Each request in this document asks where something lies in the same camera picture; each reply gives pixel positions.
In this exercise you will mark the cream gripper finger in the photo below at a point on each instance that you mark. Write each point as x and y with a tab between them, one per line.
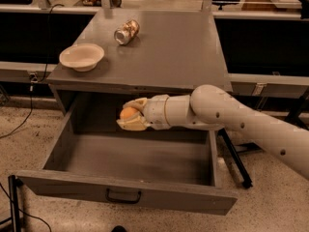
138	104
136	122

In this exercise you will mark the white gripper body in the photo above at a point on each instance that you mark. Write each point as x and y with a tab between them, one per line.
155	112

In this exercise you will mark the orange fruit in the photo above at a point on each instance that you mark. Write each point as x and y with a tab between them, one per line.
128	112

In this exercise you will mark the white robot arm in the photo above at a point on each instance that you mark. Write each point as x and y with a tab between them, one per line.
210	108

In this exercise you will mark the open grey top drawer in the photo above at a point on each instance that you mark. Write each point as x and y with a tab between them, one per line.
174	169

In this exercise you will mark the grey cabinet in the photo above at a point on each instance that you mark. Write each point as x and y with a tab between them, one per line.
174	53

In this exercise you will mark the white bowl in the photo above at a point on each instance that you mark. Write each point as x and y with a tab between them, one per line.
81	57

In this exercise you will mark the crushed metal can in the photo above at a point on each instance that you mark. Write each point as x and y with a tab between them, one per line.
127	32

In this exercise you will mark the black stand left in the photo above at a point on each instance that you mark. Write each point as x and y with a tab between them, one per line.
13	214

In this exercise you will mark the black stand legs right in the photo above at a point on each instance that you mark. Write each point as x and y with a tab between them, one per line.
251	166

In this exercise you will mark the black drawer handle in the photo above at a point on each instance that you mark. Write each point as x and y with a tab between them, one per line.
123	197

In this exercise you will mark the grey counter rail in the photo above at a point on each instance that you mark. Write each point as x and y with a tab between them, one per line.
257	47

